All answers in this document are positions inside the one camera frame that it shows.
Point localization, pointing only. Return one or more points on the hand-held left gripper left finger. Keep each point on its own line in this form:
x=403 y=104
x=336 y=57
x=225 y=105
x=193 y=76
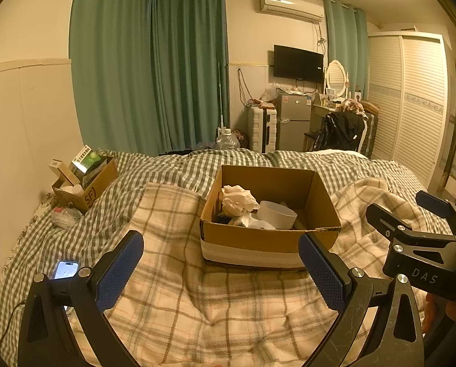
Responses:
x=119 y=271

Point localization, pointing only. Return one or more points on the dressing table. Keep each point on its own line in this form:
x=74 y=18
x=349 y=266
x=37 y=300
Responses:
x=319 y=112

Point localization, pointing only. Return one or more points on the white louvred wardrobe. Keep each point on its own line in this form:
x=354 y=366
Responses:
x=407 y=103

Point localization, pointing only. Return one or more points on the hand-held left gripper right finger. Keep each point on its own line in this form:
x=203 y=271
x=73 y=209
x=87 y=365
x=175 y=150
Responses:
x=321 y=275

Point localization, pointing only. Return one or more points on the small cardboard box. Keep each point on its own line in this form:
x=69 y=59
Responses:
x=92 y=195

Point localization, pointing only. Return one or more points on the small white picture frame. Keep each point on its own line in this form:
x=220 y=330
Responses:
x=332 y=92

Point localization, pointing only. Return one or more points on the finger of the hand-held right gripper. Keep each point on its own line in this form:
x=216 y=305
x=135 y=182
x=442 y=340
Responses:
x=384 y=218
x=436 y=202

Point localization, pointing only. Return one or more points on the silver fridge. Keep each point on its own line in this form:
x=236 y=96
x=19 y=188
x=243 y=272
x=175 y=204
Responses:
x=293 y=122

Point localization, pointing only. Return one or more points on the white paper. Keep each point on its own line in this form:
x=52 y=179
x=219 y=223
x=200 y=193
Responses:
x=235 y=200

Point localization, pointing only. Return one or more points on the white pole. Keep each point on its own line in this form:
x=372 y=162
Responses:
x=220 y=95

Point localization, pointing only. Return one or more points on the black wall television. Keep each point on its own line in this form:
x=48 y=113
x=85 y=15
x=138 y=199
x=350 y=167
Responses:
x=298 y=63

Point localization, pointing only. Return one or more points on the dark patterned bag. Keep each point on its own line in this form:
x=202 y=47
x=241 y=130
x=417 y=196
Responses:
x=241 y=138

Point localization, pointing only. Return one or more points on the clear plastic bag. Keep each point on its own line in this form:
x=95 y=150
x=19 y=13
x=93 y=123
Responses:
x=66 y=217

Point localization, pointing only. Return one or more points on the white chair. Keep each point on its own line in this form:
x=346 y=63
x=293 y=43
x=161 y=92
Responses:
x=362 y=139

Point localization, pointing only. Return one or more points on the patterned cloth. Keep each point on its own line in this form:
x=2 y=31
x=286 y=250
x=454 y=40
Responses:
x=350 y=106

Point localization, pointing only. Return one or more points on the white oval mirror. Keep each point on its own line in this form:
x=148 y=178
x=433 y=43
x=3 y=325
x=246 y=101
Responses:
x=335 y=76

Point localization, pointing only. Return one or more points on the beige narrow carton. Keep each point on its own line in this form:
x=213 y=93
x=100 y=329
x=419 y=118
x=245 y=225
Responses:
x=61 y=169

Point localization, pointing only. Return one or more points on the green and white carton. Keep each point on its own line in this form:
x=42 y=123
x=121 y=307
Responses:
x=84 y=158

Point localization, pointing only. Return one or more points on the white air conditioner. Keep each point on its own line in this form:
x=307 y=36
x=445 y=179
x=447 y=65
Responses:
x=291 y=5

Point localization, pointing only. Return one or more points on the beige plaid blanket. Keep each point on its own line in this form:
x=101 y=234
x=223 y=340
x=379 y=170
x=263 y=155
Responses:
x=212 y=313

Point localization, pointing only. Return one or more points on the white suitcase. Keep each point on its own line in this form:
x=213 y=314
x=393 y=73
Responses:
x=262 y=130

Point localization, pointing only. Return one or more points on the white plastic wrapper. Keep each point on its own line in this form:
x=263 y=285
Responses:
x=252 y=222

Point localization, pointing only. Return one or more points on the dark striped suitcase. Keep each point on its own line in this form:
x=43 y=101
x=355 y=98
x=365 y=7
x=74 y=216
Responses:
x=371 y=132

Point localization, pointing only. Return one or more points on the large clear water bottle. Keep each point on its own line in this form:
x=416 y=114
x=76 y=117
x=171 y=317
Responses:
x=228 y=140

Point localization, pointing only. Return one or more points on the large cardboard box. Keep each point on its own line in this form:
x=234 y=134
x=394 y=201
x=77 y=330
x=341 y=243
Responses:
x=250 y=242

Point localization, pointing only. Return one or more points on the white cup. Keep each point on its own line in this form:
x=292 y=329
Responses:
x=277 y=216

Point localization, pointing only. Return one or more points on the smartphone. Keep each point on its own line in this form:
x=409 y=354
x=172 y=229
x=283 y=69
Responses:
x=65 y=269

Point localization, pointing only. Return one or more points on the crumpled plastic bag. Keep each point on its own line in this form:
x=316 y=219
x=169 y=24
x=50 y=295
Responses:
x=269 y=93

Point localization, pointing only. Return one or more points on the green curtain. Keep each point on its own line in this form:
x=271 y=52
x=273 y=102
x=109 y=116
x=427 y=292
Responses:
x=346 y=46
x=189 y=65
x=113 y=65

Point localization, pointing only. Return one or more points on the black jacket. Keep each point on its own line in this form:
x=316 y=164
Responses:
x=340 y=130

